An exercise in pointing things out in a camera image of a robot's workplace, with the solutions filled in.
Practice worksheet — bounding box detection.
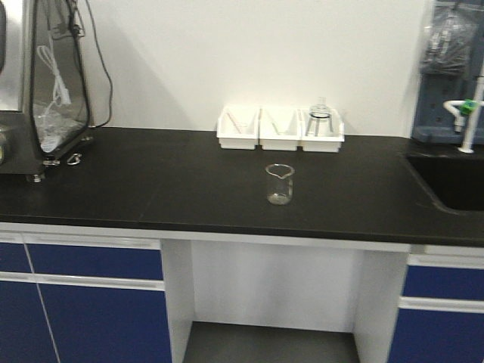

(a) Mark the blue cabinet drawer right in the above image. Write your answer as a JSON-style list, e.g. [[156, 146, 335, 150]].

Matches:
[[402, 265, 483, 301]]

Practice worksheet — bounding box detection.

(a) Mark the blue cabinet door right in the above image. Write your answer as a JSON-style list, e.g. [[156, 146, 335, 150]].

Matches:
[[387, 309, 483, 363]]

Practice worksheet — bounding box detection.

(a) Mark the black lab sink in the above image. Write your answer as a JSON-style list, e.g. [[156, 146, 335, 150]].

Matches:
[[406, 155, 483, 213]]

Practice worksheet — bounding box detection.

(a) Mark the middle white plastic bin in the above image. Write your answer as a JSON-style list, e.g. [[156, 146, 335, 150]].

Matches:
[[259, 107, 301, 151]]

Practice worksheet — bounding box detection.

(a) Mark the clear round glass flask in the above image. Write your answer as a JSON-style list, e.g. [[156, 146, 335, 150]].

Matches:
[[309, 97, 331, 119]]

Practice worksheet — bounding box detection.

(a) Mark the red tipped glass rod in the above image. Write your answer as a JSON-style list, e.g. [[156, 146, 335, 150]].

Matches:
[[226, 111, 244, 134]]

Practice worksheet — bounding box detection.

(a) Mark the left white plastic bin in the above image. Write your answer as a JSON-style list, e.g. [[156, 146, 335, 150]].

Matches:
[[216, 104, 260, 150]]

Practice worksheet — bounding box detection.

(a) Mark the blue cabinet drawer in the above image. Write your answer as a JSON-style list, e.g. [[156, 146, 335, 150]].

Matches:
[[27, 244, 163, 280], [402, 265, 483, 301]]

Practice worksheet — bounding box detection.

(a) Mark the white cable in bag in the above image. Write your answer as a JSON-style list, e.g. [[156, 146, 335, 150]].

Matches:
[[36, 45, 73, 148]]

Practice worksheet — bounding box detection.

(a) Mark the right white plastic bin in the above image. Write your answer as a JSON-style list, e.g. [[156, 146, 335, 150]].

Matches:
[[298, 108, 345, 153]]

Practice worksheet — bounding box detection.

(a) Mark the clear glass beaker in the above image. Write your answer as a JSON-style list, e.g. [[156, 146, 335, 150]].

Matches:
[[265, 163, 295, 206]]

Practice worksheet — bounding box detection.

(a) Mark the blue cabinet door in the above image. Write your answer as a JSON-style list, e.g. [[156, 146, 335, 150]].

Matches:
[[387, 309, 483, 363], [40, 284, 172, 362]]

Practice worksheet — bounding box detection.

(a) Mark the white lab faucet green knob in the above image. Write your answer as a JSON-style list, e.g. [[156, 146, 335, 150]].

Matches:
[[443, 72, 483, 154]]

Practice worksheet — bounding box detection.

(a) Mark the black wire tripod stand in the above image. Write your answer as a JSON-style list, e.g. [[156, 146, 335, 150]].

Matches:
[[305, 116, 334, 137]]

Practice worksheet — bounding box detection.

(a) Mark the green tipped glass rod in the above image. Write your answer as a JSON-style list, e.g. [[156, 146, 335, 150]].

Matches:
[[271, 121, 287, 135]]

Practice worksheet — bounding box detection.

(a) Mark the white plastic bin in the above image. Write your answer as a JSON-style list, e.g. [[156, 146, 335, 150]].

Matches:
[[298, 108, 345, 153], [259, 107, 301, 151], [216, 104, 260, 150]]

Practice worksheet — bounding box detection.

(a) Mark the stainless steel lab appliance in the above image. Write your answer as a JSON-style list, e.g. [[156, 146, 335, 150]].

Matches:
[[1, 1, 92, 182]]

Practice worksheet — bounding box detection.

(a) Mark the blue cabinet door left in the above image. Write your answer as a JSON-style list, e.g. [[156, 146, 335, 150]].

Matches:
[[40, 284, 172, 362]]

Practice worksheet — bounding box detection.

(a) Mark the blue cabinet drawer left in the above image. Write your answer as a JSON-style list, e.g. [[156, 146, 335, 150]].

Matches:
[[27, 244, 163, 280]]

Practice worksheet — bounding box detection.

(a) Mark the black power cable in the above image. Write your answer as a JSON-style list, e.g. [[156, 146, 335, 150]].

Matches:
[[81, 0, 114, 129]]

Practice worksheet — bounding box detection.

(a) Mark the blue cabinet far left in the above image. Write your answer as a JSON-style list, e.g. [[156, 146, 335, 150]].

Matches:
[[0, 241, 57, 363]]

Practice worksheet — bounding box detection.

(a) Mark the blue pegboard drying rack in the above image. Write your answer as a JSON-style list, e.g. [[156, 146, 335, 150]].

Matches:
[[411, 1, 483, 144]]

